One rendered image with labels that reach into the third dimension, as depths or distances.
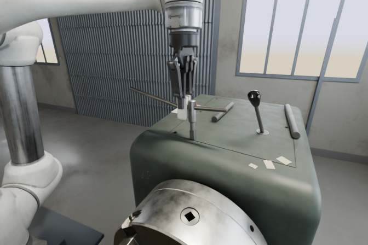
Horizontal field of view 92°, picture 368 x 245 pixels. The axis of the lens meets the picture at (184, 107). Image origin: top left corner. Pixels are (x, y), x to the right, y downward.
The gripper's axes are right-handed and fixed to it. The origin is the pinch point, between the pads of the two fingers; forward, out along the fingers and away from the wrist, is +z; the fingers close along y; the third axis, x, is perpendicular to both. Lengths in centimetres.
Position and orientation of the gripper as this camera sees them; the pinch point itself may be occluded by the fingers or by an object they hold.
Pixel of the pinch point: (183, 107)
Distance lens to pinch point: 51.2
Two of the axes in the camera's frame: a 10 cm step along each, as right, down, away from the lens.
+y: -4.7, 3.0, -8.3
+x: 8.8, 1.6, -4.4
